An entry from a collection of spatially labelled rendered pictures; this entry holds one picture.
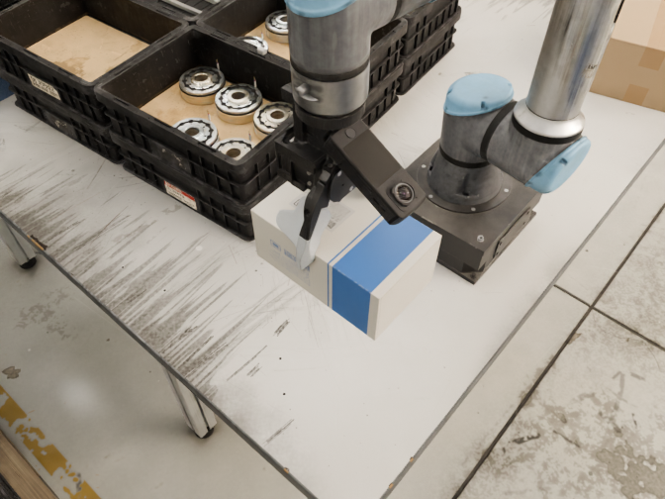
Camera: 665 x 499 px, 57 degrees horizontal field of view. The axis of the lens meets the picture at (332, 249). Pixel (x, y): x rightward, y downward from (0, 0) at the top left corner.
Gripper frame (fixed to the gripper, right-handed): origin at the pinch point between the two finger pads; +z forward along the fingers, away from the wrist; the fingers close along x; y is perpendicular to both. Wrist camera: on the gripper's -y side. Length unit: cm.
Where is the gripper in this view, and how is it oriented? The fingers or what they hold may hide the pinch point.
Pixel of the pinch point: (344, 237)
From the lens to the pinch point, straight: 75.4
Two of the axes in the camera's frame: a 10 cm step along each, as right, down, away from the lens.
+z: 0.1, 6.3, 7.8
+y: -7.6, -5.1, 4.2
